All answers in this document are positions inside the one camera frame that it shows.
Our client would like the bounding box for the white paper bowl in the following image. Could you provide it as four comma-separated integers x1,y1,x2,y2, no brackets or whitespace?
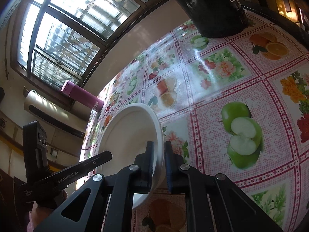
96,102,166,210

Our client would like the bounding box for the white tower air conditioner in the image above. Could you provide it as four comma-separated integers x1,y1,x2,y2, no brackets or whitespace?
24,90,87,138

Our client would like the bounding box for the floral fruit tablecloth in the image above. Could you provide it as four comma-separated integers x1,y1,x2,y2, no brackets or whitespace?
80,12,308,231

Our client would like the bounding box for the magenta thermos bottle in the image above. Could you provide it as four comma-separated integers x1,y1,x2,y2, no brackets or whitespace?
61,80,104,112

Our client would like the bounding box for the dark framed window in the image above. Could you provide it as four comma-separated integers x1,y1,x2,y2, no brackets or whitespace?
10,0,168,105

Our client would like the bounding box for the black electric kettle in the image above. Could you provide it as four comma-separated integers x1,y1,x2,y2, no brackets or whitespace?
176,0,248,38

